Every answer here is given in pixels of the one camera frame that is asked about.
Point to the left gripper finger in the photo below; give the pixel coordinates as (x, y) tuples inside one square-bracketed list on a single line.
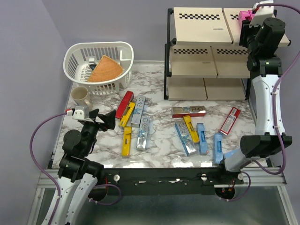
[(93, 114), (108, 120)]

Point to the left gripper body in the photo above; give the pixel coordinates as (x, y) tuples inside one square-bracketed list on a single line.
[(91, 128)]

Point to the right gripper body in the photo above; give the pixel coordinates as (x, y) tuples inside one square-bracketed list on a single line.
[(247, 34)]

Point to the pink toothpaste box horizontal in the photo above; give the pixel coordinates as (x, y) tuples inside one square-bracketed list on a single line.
[(243, 15)]

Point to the silver blue toothpaste box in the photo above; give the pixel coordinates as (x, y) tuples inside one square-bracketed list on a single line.
[(185, 137), (138, 110), (143, 132)]

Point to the pink toothpaste box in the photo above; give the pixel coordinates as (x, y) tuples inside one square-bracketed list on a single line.
[(250, 15)]

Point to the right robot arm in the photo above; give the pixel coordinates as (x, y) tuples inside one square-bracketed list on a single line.
[(265, 75)]

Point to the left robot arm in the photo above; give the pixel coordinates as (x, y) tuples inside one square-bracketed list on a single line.
[(77, 175)]

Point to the black three-tier shelf rack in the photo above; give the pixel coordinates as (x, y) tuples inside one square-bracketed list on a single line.
[(203, 59)]

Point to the yellow toothpaste box upper left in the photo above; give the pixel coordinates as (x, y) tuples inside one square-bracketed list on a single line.
[(124, 120)]

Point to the yellow toothpaste box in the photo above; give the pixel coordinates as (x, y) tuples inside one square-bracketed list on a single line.
[(191, 129), (126, 142), (124, 120)]

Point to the beige ceramic mug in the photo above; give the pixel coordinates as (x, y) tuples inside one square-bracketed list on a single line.
[(81, 96)]

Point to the red toothpaste box left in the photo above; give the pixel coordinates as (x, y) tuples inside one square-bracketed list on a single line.
[(123, 106)]

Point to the yellow toothpaste box lower left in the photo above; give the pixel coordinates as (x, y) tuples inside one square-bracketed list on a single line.
[(126, 142)]

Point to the orange woven fan mat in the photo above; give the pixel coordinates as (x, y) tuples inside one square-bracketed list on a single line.
[(107, 69)]

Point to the black item in basket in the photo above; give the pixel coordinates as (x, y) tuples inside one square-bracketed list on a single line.
[(92, 65)]

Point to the white plastic basket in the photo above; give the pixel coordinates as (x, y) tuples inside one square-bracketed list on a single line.
[(79, 57)]

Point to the silver red toothpaste box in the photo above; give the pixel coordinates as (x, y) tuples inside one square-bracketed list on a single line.
[(192, 111)]

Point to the yellow toothpaste box centre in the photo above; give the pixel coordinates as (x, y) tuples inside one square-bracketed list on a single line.
[(191, 129)]

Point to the red white toothpaste box right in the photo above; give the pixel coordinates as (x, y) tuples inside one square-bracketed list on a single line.
[(230, 121)]

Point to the light blue toothpaste box centre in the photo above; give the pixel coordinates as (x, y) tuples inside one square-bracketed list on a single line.
[(203, 146)]

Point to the light blue toothpaste box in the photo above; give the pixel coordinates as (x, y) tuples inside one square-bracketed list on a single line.
[(217, 148), (203, 146)]

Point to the light blue toothpaste box right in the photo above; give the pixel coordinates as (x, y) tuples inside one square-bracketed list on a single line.
[(217, 148)]

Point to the light blue toothpaste box corner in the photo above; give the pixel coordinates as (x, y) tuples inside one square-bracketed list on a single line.
[(231, 153)]

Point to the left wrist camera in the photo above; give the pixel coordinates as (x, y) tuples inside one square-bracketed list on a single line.
[(79, 113)]

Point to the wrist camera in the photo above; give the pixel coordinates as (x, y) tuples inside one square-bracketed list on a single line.
[(79, 113), (261, 12)]

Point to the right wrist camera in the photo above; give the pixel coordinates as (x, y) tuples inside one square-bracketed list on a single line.
[(261, 12)]

